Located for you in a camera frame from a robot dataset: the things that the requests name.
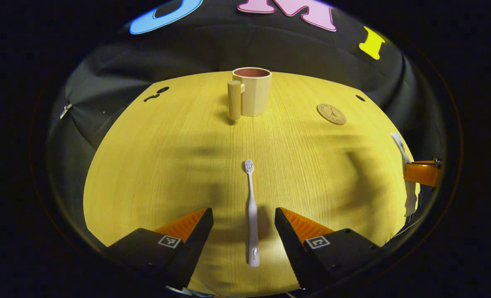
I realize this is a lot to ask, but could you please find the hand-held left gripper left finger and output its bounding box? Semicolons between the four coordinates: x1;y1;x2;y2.
105;207;214;291

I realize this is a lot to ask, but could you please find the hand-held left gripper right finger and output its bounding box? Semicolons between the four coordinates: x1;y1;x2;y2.
274;207;384;291

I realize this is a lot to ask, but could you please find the white toothpaste tube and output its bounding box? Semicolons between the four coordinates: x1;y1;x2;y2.
390;132;419;218

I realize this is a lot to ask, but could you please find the pink toothbrush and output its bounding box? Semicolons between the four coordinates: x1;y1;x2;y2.
244;159;261;268

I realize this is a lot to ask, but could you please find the round wooden coaster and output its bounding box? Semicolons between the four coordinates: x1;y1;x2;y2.
316;103;347;126

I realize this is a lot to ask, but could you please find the beige cup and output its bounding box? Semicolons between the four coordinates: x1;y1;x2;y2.
227;67;272;121

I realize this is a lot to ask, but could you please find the black backdrop cloth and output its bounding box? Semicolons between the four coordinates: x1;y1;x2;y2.
46;0;448;249

